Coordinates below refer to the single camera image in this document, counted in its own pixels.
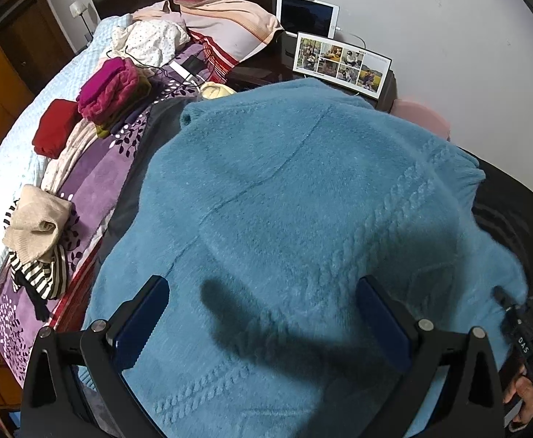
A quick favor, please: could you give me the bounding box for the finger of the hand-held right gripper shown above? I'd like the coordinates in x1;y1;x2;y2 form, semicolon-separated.
493;285;516;313

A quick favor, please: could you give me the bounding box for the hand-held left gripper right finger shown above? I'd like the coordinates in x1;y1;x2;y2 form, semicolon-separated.
355;275;507;438

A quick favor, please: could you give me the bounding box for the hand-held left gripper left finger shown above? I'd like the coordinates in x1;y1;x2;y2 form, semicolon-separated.
20;275;171;438

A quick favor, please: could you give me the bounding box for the blue knitted sweater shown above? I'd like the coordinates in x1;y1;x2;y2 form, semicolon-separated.
78;77;529;438

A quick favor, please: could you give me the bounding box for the person's right hand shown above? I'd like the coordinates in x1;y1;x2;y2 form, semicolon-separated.
503;365;533;423

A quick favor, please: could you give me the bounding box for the black-and-white striped garment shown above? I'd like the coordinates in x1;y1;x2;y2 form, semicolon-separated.
2;198;68;322

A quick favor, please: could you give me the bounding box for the beige knitted sweater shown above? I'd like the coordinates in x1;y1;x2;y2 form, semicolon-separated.
3;184;74;264

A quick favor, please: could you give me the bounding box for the purple leaf-print blanket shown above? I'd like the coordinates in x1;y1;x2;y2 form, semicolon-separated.
0;41;212;384

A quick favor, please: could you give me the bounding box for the beige patterned folded cloth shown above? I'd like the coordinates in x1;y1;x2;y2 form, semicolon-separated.
42;116;99;192

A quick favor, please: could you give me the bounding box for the black lined cloth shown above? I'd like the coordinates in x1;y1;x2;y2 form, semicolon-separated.
81;96;533;329

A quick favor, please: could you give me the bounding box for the olive folded garment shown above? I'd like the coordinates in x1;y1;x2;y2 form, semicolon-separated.
94;75;153;140

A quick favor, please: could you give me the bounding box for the pink round object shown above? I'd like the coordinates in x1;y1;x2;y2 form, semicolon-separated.
392;98;452;140

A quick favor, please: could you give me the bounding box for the light blue bedspread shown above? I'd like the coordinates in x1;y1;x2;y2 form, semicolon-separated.
0;14;130;311

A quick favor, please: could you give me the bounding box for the red folded garment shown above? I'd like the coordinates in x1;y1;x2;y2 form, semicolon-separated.
33;99;82;158

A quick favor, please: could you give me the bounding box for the magenta folded garment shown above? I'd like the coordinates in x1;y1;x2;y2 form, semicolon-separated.
75;58;141;125

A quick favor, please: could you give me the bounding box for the pale yellow cloth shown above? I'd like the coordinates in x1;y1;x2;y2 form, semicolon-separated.
200;82;236;100

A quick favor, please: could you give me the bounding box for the black power bank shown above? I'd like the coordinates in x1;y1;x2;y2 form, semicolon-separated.
175;55;208;76

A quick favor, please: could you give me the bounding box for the photo display screen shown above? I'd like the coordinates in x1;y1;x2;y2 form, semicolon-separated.
292;32;392;99

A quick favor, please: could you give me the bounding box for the dark wooden nightstand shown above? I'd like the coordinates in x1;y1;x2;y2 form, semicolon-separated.
230;32;397;115

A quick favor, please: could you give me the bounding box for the white dotted garment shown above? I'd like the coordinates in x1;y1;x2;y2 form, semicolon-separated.
111;18;189;71

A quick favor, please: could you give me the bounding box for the wooden wardrobe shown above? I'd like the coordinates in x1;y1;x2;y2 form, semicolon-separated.
0;0;77;178

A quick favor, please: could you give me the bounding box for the pale pink garment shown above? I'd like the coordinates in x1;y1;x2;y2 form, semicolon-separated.
132;0;186;23

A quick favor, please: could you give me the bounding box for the striped pillow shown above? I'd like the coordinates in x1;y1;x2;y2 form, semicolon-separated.
174;0;284;76

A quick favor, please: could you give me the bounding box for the white tablet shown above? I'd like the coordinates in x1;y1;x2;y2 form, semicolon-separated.
276;0;341;38

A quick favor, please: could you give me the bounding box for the bedside lamp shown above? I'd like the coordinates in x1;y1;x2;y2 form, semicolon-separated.
69;1;94;42

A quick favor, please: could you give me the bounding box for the black cable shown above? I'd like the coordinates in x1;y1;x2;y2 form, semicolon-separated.
106;50;176;78

